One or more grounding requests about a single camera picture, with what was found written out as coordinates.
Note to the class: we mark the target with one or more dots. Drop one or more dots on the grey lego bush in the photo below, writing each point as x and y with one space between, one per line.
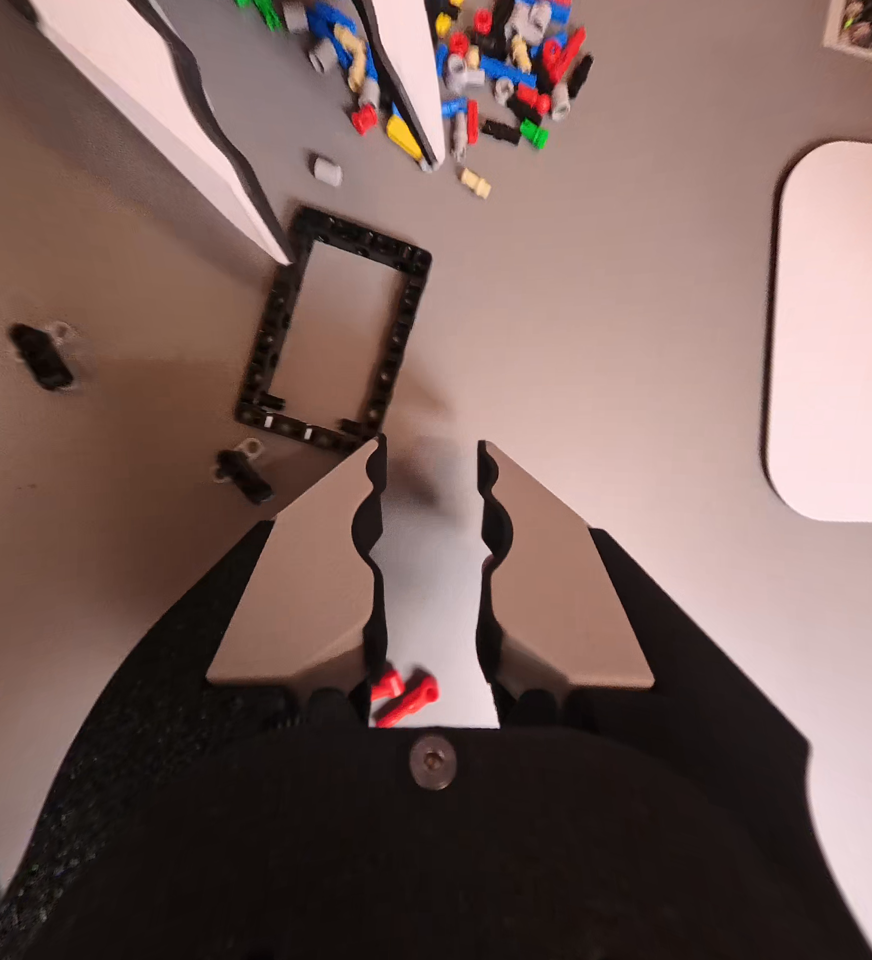
325 171

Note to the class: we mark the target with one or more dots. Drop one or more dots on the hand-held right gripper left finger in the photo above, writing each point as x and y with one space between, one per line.
308 592

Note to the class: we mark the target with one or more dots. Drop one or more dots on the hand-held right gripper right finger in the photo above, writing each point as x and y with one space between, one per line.
563 600

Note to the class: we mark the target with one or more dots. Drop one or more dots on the tan lego pin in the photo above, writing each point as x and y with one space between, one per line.
475 182

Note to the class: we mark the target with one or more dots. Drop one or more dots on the yellow lego connector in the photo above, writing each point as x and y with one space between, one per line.
403 139

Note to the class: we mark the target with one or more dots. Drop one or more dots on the grey and black lego assembly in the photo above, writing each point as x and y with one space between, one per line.
42 356

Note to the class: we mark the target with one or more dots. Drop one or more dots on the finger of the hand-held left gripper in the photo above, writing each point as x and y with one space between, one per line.
406 45
120 67

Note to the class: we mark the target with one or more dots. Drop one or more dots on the black rectangular lego frame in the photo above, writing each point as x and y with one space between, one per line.
274 330

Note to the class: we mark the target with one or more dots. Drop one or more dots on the red lego axle pin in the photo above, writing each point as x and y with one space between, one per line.
409 699

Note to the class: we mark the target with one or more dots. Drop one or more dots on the grey lego connector assembly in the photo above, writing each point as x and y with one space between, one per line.
240 469

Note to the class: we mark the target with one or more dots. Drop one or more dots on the pile of small lego pieces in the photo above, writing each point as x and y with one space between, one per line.
511 60

